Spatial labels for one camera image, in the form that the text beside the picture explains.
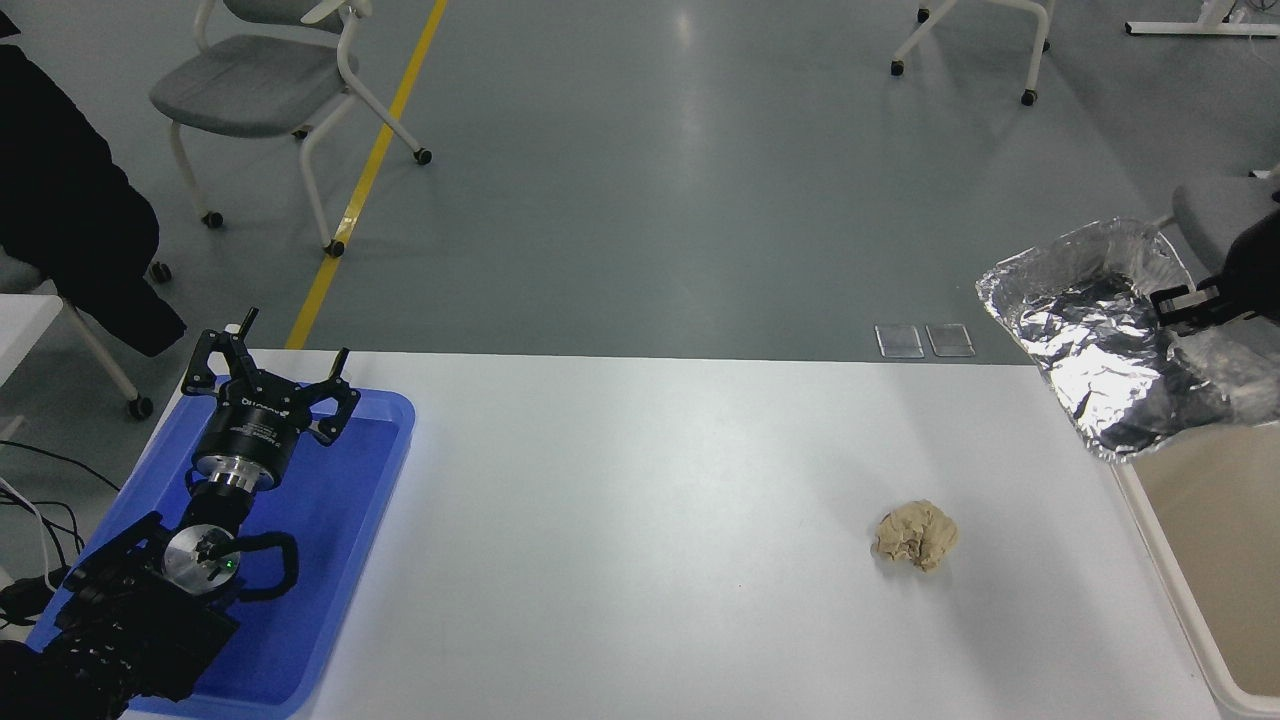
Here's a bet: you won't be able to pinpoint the seated person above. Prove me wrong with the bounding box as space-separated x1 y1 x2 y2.
0 8 188 359

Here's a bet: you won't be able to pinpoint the white desk foot bar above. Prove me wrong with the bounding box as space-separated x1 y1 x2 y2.
1124 0 1280 38

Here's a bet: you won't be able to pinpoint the large pale bin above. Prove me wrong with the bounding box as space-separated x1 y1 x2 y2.
1111 420 1280 720

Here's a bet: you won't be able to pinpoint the white-legged chair with casters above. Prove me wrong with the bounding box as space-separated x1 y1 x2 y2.
0 255 173 422

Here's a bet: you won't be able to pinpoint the grey chair with white frame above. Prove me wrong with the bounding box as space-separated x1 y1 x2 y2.
149 0 433 260

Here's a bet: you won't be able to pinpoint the grey padded chair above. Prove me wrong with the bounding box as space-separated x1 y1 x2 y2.
1153 163 1280 279

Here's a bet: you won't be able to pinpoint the white cable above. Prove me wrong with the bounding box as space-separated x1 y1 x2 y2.
0 477 53 593

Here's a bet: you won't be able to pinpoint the white side table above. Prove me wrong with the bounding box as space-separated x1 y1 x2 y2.
0 295 63 387

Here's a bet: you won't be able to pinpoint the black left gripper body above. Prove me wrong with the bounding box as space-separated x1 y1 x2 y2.
189 384 308 483

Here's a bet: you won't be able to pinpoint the black cable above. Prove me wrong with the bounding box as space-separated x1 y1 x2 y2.
0 496 87 593
0 440 122 495

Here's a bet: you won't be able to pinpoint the blue plastic tray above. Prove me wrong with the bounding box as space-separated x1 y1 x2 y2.
25 388 416 719

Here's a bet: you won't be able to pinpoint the foil plate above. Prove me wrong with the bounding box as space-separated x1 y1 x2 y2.
976 218 1280 464

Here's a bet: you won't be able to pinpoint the crumpled tan paper ball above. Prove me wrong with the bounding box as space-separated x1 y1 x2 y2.
873 499 959 574

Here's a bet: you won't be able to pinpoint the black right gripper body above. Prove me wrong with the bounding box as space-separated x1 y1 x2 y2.
1224 208 1280 325

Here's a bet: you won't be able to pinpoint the white chair legs with casters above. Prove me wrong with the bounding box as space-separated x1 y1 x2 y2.
890 0 1057 107

